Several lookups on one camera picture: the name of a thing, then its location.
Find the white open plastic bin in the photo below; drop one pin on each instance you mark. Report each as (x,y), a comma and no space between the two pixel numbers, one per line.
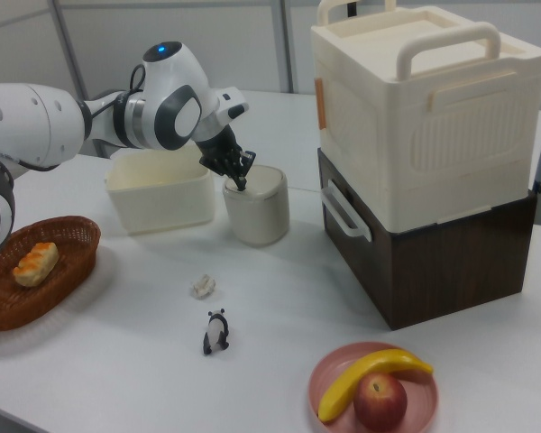
(162,203)

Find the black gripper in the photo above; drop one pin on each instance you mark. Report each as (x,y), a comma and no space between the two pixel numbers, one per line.
(216,151)

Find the pink plate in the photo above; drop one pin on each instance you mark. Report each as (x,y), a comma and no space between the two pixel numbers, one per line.
(421,401)

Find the dark brown wooden drawer box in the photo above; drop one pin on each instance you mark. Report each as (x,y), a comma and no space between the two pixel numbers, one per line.
(455,270)

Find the yellow toy banana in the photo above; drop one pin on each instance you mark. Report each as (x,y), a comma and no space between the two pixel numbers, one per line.
(342,385)

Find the cream plastic storage box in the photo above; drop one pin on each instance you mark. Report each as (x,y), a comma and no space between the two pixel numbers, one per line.
(455,149)

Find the brown wicker basket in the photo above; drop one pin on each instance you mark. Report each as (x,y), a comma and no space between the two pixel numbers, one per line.
(67,266)

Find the red toy apple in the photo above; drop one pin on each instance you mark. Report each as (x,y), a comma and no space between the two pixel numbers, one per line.
(381,401)

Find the toy bread loaf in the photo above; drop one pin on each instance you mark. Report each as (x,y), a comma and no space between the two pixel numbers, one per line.
(33,266)

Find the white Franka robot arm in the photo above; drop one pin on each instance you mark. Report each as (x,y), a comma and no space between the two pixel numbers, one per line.
(27,122)

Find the small white trash can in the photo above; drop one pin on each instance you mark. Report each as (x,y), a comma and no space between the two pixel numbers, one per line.
(261,216)

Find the panda figurine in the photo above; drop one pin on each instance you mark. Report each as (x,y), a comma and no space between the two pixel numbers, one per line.
(215,331)

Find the crumpled white paper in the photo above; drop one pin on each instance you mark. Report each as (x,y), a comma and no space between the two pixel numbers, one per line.
(203,287)

